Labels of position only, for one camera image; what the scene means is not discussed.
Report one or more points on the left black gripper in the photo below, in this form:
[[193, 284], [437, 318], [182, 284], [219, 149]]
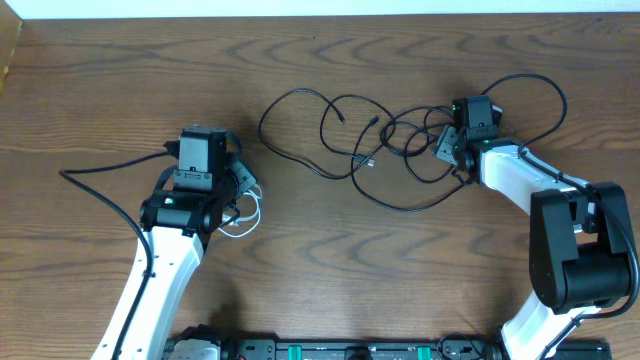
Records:
[[243, 178]]

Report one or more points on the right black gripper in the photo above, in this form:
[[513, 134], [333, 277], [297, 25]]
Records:
[[447, 145]]

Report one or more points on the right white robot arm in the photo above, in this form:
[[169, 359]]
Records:
[[583, 263]]

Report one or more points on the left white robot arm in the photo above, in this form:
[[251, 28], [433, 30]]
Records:
[[189, 202]]

